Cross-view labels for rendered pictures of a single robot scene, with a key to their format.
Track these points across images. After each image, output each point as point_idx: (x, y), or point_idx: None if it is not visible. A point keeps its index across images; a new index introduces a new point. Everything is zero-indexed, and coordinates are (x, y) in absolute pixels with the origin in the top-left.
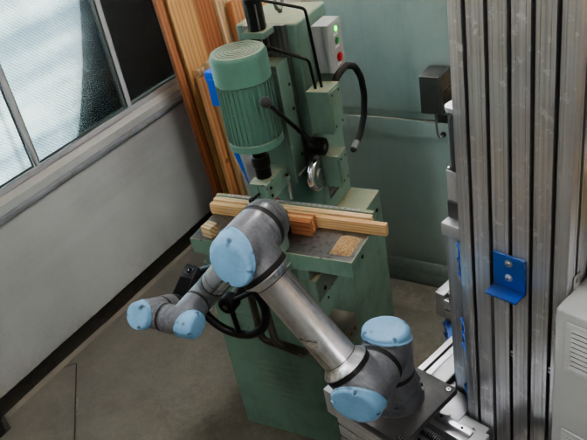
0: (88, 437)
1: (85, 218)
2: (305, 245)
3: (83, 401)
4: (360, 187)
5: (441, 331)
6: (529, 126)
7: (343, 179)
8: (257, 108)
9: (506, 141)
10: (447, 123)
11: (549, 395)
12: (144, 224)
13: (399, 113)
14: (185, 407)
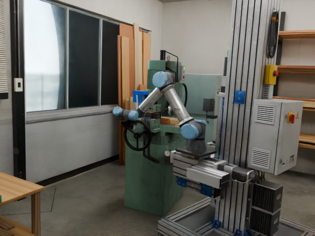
0: (58, 203)
1: (76, 134)
2: (165, 124)
3: (57, 195)
4: None
5: (198, 194)
6: (250, 47)
7: None
8: None
9: (243, 53)
10: (209, 118)
11: (248, 141)
12: (93, 147)
13: (194, 114)
14: (99, 200)
